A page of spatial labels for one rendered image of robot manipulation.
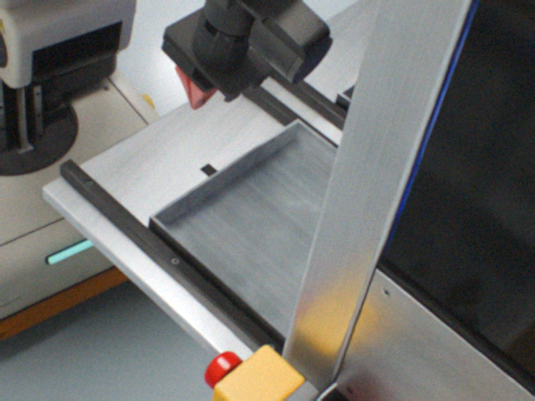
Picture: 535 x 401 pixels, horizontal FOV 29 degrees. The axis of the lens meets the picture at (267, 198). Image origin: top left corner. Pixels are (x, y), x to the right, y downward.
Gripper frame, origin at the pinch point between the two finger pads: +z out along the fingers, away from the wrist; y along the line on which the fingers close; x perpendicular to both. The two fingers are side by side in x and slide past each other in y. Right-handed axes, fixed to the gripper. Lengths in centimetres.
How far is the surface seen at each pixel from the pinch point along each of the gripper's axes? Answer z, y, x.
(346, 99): 14.3, 5.2, 27.7
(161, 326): 110, -6, 29
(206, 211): 17.5, 5.7, 1.5
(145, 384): 108, 2, 17
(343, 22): 20.4, -6.8, 43.6
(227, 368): -0.1, 24.5, -19.1
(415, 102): -37.2, 23.7, -13.3
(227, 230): 16.7, 9.5, 1.3
